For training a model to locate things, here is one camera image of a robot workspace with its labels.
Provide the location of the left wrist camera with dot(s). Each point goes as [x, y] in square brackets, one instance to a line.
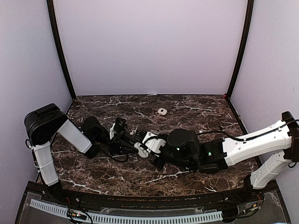
[117, 128]

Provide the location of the left black frame post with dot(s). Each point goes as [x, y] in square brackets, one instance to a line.
[59, 48]

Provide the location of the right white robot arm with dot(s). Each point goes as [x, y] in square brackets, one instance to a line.
[182, 148]

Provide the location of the green circuit board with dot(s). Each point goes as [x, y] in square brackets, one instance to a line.
[74, 214]

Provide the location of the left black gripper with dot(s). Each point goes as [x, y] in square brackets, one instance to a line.
[118, 143]

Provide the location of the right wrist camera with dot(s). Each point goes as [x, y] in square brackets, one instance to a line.
[152, 141]

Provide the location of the white earbud charging case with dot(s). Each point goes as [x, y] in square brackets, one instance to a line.
[143, 151]

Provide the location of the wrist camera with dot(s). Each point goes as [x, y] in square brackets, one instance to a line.
[117, 128]
[152, 141]

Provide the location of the grey slotted cable duct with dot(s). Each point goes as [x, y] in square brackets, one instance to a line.
[114, 216]

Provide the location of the black front rail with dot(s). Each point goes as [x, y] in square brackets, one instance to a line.
[217, 200]

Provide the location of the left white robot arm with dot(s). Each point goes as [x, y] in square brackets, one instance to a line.
[49, 129]

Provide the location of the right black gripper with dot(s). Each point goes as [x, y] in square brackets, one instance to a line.
[159, 164]

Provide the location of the right black frame post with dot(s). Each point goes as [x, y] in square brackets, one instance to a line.
[241, 50]

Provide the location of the black frame post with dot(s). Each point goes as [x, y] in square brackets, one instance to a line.
[59, 48]
[241, 50]

